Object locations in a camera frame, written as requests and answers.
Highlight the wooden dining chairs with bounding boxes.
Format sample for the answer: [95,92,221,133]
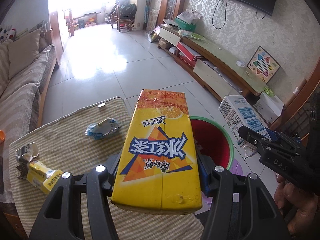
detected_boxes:
[111,4,137,32]

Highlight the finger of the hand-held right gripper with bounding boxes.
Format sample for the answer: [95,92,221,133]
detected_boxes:
[237,126,304,182]
[264,127,309,153]

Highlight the beige pillow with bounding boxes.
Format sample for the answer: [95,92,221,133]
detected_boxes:
[7,29,42,80]

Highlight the yellow white medicine box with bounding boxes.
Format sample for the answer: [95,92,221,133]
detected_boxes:
[26,161,64,195]

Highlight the black bag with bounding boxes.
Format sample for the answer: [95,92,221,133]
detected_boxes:
[117,3,137,18]

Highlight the blue white crumpled wrapper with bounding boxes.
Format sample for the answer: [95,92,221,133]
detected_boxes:
[86,118,122,140]

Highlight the pale leaning board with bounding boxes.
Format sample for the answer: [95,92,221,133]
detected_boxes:
[146,9,160,32]

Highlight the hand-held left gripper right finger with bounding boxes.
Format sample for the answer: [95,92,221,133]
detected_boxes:
[196,152,292,240]

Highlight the white cardboard box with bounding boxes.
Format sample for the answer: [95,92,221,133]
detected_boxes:
[255,92,284,124]

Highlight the striped beige tablecloth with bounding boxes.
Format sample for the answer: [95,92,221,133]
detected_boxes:
[9,96,204,240]

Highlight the beige striped sofa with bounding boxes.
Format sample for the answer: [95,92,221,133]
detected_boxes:
[0,29,57,143]

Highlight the red bin with green rim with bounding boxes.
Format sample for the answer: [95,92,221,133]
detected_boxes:
[190,116,234,173]

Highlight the white blue milk carton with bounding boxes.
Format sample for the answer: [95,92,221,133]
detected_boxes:
[218,95,272,159]

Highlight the person's right hand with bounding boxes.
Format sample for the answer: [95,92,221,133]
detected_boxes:
[274,174,320,233]

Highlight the clear plastic bag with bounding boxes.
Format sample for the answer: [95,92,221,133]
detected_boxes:
[180,9,202,24]

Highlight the long wooden television cabinet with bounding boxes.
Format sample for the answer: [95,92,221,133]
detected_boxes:
[157,24,285,125]

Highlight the crumpled silver patterned wrapper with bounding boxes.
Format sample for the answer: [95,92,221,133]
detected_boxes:
[15,142,39,179]

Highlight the yellow drink carton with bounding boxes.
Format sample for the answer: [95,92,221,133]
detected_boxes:
[111,89,202,216]

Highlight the light green plastic sheet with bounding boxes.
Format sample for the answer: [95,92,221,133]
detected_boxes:
[179,29,207,43]

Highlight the star checkers board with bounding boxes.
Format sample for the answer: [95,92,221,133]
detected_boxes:
[247,46,281,83]

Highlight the plush toys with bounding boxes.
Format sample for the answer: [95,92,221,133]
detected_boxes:
[0,26,17,43]

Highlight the green box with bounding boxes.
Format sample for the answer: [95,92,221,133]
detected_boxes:
[174,15,198,31]

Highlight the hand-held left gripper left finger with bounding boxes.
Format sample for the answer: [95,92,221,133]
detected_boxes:
[29,154,123,240]

